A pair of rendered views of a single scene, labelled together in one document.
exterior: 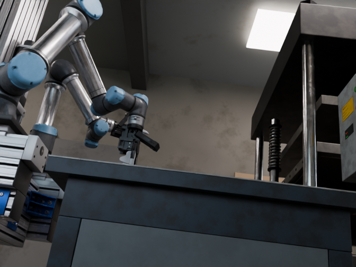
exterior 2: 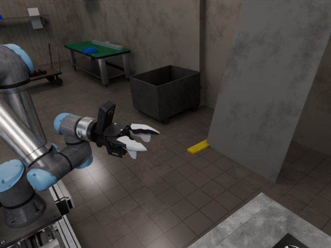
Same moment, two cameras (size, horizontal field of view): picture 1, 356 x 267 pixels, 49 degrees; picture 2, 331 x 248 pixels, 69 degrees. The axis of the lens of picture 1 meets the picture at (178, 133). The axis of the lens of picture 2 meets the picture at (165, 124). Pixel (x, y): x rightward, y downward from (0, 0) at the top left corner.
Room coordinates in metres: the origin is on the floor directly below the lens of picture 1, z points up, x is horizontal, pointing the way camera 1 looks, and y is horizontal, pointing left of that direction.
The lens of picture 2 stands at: (1.86, -0.29, 1.80)
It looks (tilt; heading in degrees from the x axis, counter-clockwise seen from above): 28 degrees down; 54
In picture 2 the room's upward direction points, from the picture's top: 4 degrees counter-clockwise
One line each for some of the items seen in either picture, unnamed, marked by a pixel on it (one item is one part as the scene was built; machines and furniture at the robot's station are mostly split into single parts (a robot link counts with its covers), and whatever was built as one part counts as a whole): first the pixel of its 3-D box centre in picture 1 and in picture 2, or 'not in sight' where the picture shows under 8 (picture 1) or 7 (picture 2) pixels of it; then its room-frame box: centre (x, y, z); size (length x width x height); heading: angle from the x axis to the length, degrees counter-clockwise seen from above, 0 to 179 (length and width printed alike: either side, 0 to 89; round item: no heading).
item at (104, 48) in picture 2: not in sight; (95, 59); (4.19, 5.78, 0.42); 2.28 x 0.90 x 0.83; 89
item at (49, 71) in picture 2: not in sight; (34, 68); (2.78, 6.01, 0.46); 1.16 x 0.68 x 0.91; 1
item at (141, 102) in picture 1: (138, 107); not in sight; (1.55, 0.19, 1.31); 0.09 x 0.08 x 0.11; 132
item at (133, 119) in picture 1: (135, 123); not in sight; (1.55, 0.19, 1.23); 0.08 x 0.08 x 0.05
